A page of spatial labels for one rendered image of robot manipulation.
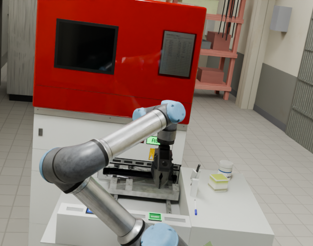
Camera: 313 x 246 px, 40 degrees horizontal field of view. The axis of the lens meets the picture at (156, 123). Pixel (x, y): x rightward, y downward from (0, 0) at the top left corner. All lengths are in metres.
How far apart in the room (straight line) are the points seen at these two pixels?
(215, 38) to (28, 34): 3.59
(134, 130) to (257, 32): 6.72
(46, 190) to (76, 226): 0.70
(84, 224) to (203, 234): 0.49
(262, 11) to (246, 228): 6.39
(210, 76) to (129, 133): 7.22
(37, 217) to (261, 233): 1.29
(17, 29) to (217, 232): 5.36
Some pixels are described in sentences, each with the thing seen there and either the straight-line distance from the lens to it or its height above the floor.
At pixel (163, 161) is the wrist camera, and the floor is 1.25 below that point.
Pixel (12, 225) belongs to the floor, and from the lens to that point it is 3.58.
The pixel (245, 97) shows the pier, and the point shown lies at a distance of 8.15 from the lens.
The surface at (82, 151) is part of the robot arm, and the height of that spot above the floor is 1.38.
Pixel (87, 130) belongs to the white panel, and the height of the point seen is 1.11.
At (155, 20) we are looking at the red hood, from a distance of 2.12.
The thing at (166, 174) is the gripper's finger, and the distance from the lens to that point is 1.73.
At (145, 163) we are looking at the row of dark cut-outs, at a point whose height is 0.96.
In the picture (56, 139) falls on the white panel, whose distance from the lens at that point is 2.35.
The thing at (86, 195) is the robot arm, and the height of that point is 1.20.
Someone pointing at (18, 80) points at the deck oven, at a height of 0.33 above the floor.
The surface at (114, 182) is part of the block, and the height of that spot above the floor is 0.91.
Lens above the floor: 1.85
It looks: 17 degrees down
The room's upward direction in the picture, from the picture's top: 8 degrees clockwise
